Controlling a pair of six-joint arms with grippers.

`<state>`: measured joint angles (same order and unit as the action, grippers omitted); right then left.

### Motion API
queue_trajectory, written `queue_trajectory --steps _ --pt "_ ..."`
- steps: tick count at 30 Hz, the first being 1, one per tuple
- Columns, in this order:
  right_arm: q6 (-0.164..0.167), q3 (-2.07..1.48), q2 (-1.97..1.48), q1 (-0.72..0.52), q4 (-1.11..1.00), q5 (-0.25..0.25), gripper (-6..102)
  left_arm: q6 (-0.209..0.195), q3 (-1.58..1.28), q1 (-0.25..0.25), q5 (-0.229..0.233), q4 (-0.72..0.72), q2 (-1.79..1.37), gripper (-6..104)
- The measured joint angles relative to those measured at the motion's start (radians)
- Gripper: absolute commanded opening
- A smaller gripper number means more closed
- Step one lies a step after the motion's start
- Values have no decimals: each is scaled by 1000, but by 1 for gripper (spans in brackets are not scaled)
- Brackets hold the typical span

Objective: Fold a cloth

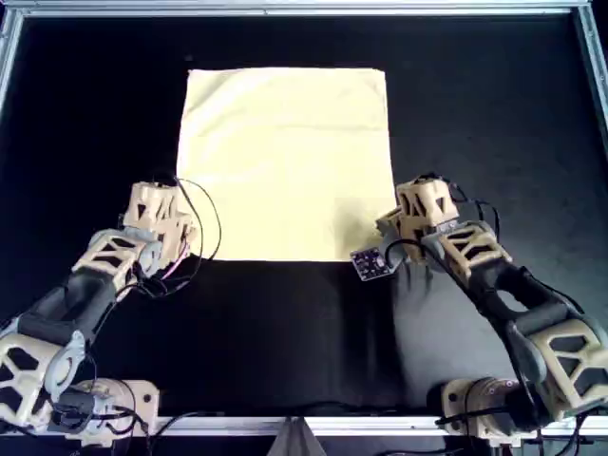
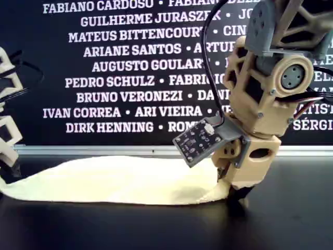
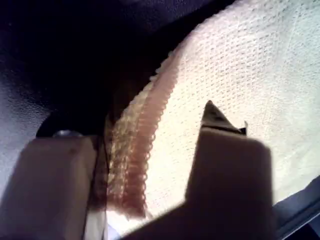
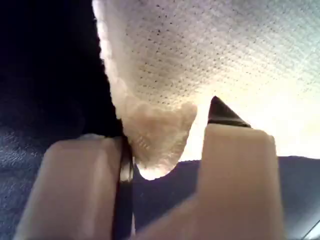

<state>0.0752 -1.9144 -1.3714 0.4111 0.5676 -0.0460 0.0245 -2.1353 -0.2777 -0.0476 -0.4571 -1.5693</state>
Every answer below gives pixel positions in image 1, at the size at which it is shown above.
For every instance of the left tan gripper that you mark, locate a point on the left tan gripper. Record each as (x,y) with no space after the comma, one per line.
(149,206)

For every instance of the right tan gripper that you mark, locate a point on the right tan gripper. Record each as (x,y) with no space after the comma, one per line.
(427,204)

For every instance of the right tan robot arm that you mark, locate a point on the right tan robot arm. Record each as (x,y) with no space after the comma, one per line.
(522,294)

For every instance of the black fabric mat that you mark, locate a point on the black fabric mat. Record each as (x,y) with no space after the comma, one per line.
(285,332)

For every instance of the left tan robot arm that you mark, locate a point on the left tan robot arm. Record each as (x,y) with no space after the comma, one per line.
(57,304)

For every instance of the pale yellow cloth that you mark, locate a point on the pale yellow cloth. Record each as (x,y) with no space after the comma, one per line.
(285,166)

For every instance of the grey camera stand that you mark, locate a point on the grey camera stand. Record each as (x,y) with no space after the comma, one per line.
(295,439)

